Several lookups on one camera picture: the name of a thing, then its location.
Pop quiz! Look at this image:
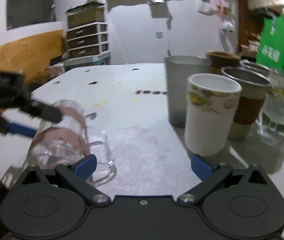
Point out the clear glass mug cork band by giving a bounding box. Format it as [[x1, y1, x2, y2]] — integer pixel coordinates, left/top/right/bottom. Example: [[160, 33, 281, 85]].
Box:
[[26, 100, 117, 187]]

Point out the white patterned paper cup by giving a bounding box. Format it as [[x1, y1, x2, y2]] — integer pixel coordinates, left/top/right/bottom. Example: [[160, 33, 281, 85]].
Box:
[[184, 73, 242, 157]]

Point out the metal cup with brown sleeve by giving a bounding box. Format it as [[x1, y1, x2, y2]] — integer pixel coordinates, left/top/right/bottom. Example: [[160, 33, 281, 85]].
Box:
[[221, 67, 271, 140]]

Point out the brown cork cup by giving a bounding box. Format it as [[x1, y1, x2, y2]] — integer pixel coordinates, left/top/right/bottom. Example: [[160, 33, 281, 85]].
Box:
[[206, 50, 241, 75]]

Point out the steel cup at back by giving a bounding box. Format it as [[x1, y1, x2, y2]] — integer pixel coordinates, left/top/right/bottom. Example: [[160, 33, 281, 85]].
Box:
[[239, 60, 270, 77]]

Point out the white plastic drawer unit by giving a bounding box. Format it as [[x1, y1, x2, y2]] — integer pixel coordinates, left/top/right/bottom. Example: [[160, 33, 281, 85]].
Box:
[[67, 22, 109, 59]]

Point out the ribbed clear stemmed glass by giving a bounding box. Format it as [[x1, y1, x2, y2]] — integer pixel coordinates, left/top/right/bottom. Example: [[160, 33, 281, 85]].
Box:
[[257, 68, 284, 146]]

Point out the grey metal tumbler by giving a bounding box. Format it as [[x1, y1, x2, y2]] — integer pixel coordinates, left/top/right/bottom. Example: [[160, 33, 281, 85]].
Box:
[[165, 56, 211, 128]]

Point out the glass terrarium tank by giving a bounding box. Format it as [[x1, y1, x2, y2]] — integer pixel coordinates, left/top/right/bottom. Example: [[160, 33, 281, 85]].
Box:
[[66, 2, 105, 29]]

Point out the green reusable shopping bag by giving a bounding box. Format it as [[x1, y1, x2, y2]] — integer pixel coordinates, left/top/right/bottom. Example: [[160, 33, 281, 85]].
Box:
[[256, 14, 284, 69]]

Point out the white plush wall ornament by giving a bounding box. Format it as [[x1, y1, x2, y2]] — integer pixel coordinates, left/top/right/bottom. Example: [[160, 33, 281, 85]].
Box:
[[220, 21, 235, 33]]

